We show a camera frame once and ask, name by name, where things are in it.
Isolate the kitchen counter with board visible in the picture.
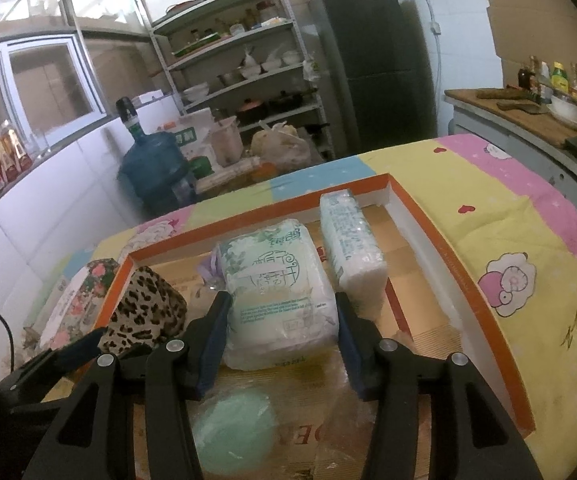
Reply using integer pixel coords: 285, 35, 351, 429
445, 89, 577, 206

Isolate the white bowl on counter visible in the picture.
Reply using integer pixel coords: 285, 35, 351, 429
546, 94, 577, 129

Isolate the leopard print cloth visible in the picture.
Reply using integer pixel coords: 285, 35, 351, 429
98, 266, 188, 356

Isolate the blue water jug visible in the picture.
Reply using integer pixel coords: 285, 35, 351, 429
116, 96, 197, 217

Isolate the sliding glass window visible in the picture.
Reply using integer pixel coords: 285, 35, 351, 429
0, 34, 107, 153

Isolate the plastic bag of vegetables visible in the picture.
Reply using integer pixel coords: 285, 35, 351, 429
250, 122, 311, 172

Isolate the grey metal shelf rack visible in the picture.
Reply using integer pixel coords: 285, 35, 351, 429
150, 0, 335, 160

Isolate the orange rimmed cardboard box tray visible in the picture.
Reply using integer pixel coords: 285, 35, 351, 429
90, 172, 538, 480

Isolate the white flour sack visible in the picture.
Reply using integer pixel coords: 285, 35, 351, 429
164, 108, 217, 166

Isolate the cream plush bunny purple dress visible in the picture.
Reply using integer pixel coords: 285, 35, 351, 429
197, 249, 226, 290

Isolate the floral tissue box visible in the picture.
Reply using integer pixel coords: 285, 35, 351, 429
38, 258, 119, 350

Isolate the small green tissue pack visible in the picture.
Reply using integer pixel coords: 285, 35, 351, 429
320, 190, 388, 310

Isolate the large white tissue pack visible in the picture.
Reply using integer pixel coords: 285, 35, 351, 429
218, 219, 339, 370

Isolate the colourful cartoon bed sheet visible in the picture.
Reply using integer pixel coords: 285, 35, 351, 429
22, 132, 577, 480

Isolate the mint green round item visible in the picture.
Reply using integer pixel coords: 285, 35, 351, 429
192, 389, 279, 477

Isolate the amber liquid bottle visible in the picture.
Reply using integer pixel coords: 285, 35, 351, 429
0, 119, 32, 174

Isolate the black refrigerator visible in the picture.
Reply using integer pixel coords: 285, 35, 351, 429
309, 0, 433, 154

